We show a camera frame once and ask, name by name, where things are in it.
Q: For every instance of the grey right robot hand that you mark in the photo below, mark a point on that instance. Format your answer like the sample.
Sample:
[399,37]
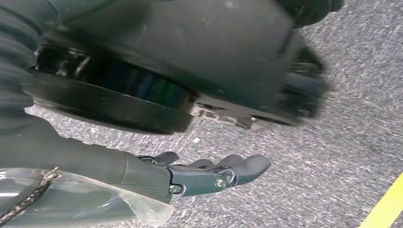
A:
[94,163]

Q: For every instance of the clear plastic wrist cover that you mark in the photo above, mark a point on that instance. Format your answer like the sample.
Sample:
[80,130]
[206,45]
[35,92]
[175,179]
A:
[88,204]

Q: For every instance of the small white scrap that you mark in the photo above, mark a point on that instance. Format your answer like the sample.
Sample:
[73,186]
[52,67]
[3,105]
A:
[196,140]

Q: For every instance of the yellow floor tape strip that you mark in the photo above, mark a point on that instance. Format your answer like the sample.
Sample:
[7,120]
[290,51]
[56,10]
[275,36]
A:
[385,207]

